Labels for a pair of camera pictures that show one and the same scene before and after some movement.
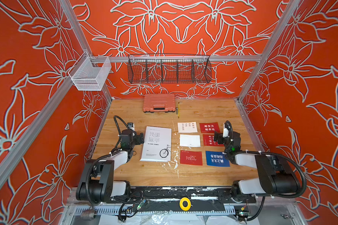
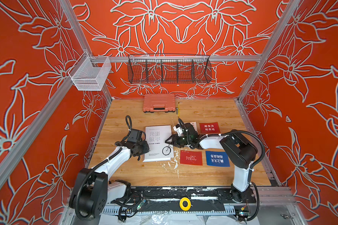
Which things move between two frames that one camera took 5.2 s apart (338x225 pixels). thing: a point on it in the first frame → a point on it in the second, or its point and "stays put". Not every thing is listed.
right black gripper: [221, 140] → [175, 138]
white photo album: [157, 145] stays put
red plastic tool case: [159, 102] stays put
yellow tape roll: [185, 204] stays put
